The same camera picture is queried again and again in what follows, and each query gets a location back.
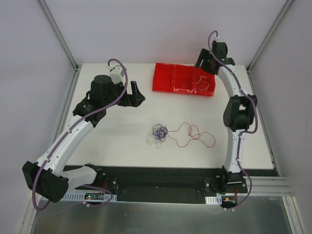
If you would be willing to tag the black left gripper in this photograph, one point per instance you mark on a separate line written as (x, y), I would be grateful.
(128, 96)

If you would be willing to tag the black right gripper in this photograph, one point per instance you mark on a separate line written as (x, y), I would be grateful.
(205, 63)

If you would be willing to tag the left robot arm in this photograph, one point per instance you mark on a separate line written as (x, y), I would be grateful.
(46, 176)

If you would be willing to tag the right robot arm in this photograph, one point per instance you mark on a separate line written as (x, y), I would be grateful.
(240, 112)

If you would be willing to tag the red three-compartment bin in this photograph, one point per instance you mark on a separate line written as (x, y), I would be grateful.
(183, 79)

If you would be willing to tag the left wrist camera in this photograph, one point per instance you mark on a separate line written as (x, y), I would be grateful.
(116, 73)

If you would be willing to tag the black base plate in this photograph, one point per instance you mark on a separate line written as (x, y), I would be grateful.
(167, 185)

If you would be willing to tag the right aluminium frame post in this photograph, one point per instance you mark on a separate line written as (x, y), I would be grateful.
(270, 33)

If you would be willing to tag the aluminium frame post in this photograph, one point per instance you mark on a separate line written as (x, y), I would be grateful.
(270, 33)
(57, 33)

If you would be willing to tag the left white cable duct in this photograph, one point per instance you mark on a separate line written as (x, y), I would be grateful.
(88, 197)

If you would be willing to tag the white cable duct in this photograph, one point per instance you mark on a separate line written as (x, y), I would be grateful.
(213, 200)
(88, 197)

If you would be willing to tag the right white cable duct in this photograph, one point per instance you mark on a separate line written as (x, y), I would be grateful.
(213, 200)

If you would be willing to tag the left aluminium frame post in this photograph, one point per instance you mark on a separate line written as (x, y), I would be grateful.
(57, 33)

